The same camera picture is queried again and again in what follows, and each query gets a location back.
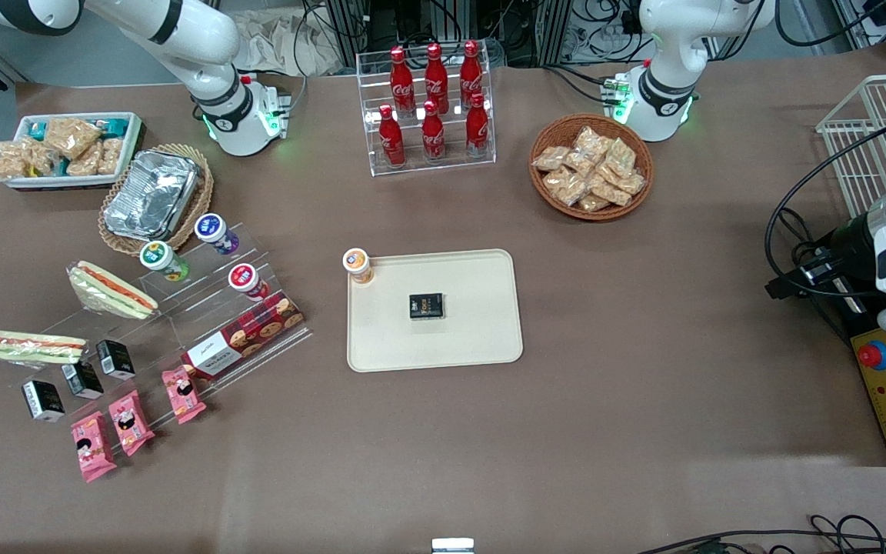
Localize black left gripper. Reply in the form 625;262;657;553
764;212;884;301

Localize ham lettuce sandwich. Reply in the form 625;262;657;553
68;260;158;321
0;329;88;365

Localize beige plastic serving tray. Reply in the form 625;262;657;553
347;249;525;374

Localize small black snack box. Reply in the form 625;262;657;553
62;360;104;400
22;380;65;423
96;339;136;381
409;293;447;322

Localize clear bag puffed cracker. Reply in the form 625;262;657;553
0;138;36;182
28;142;59;176
43;117;103;160
66;146;103;178
97;137;125;176

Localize pink snack packet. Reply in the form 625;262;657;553
162;366;207;425
72;412;117;483
108;390;156;457

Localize green lid drink cup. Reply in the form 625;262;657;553
141;241;190;282

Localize clear acrylic stepped stand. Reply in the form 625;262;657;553
1;223;313;420

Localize silver foil food container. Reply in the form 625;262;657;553
105;150;199;239

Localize white rectangular snack bin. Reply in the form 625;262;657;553
0;113;144;191

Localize foil container in wicker basket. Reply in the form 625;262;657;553
98;144;215;257

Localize purple lid drink cup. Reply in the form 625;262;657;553
195;213;240;256

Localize round brown wicker basket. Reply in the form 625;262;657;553
529;114;655;222

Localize red lid drink cup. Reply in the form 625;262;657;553
228;263;270;301

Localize red cookie box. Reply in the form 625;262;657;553
182;292;305;379

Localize red cola bottle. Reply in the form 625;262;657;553
465;92;490;159
389;46;415;118
421;100;446;162
460;40;485;108
425;42;450;115
378;105;405;168

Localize clear acrylic bottle rack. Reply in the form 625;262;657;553
356;45;498;178

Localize orange lid drink cup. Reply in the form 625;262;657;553
342;248;375;287

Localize beige crumpled cloth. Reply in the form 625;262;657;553
241;8;353;78

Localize black power cable with plug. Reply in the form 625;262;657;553
778;208;826;267

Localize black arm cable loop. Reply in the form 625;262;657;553
764;123;886;301

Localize white wire basket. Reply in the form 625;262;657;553
816;75;886;220

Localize black cable bundle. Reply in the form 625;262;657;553
635;514;886;554

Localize aluminium frame with cables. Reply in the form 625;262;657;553
301;0;648;68

